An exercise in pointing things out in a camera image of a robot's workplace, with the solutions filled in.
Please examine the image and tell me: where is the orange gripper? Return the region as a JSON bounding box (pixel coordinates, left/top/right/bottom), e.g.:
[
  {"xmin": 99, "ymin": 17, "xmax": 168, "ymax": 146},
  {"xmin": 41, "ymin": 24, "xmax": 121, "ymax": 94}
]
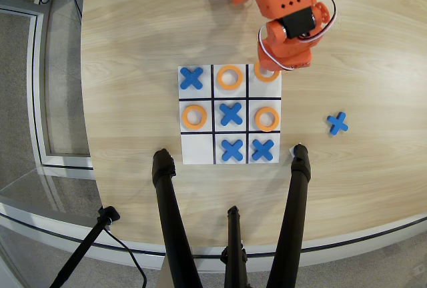
[{"xmin": 257, "ymin": 20, "xmax": 314, "ymax": 72}]

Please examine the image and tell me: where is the orange foam ring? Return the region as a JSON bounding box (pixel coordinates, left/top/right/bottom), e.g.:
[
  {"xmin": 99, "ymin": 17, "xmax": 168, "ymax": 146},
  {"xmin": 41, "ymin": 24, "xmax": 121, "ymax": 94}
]
[
  {"xmin": 181, "ymin": 104, "xmax": 207, "ymax": 131},
  {"xmin": 254, "ymin": 106, "xmax": 280, "ymax": 133},
  {"xmin": 254, "ymin": 61, "xmax": 280, "ymax": 83},
  {"xmin": 216, "ymin": 65, "xmax": 244, "ymax": 89}
]

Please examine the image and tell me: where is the blue foam cross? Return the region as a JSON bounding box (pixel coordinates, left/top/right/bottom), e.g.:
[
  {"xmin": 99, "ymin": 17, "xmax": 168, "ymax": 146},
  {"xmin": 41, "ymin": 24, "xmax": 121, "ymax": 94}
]
[
  {"xmin": 179, "ymin": 67, "xmax": 204, "ymax": 91},
  {"xmin": 251, "ymin": 139, "xmax": 276, "ymax": 162},
  {"xmin": 219, "ymin": 102, "xmax": 244, "ymax": 127},
  {"xmin": 326, "ymin": 111, "xmax": 349, "ymax": 136},
  {"xmin": 221, "ymin": 139, "xmax": 244, "ymax": 162}
]

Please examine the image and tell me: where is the white tic-tac-toe grid board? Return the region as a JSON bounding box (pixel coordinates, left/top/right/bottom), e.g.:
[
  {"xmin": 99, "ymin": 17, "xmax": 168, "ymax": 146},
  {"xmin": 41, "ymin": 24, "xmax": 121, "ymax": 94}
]
[{"xmin": 177, "ymin": 64, "xmax": 283, "ymax": 165}]

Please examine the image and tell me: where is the short black tripod leg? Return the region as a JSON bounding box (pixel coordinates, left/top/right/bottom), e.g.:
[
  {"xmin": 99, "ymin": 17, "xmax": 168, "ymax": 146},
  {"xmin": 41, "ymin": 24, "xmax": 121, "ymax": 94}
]
[{"xmin": 220, "ymin": 205, "xmax": 250, "ymax": 288}]

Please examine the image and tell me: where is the thin black stand pole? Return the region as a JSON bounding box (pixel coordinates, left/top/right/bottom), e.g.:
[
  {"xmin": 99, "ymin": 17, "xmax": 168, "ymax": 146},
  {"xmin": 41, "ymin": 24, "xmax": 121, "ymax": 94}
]
[{"xmin": 49, "ymin": 205, "xmax": 121, "ymax": 288}]

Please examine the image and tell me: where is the white glass panel frame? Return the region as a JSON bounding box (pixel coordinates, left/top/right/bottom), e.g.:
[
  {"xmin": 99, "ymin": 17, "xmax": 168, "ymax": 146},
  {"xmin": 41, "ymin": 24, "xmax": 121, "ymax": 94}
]
[{"xmin": 0, "ymin": 0, "xmax": 96, "ymax": 171}]

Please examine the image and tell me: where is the thin black cable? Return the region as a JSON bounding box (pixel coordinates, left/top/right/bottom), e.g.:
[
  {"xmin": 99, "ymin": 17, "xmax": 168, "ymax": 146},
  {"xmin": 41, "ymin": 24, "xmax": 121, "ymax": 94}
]
[{"xmin": 103, "ymin": 226, "xmax": 148, "ymax": 288}]

